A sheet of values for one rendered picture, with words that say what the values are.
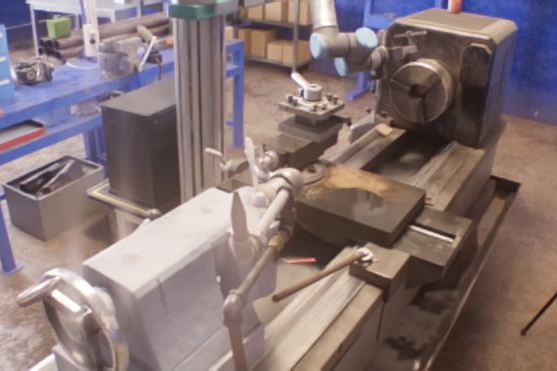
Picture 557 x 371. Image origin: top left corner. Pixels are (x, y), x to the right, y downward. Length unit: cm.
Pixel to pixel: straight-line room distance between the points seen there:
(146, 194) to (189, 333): 184
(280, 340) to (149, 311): 42
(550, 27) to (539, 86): 59
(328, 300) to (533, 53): 457
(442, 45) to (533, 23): 331
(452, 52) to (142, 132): 149
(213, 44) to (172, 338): 192
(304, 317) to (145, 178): 161
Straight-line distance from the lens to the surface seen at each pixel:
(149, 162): 271
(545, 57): 567
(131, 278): 95
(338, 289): 145
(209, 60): 275
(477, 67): 230
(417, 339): 199
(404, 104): 227
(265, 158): 169
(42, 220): 324
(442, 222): 174
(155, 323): 98
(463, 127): 244
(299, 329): 132
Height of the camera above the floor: 173
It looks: 27 degrees down
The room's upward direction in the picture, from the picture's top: 2 degrees clockwise
